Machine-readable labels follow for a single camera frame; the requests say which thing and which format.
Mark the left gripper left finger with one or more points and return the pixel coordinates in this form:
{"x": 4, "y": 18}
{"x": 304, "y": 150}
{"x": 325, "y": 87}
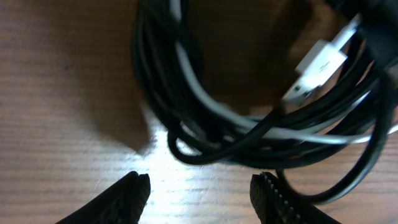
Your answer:
{"x": 121, "y": 203}

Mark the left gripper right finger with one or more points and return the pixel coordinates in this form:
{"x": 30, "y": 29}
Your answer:
{"x": 275, "y": 204}

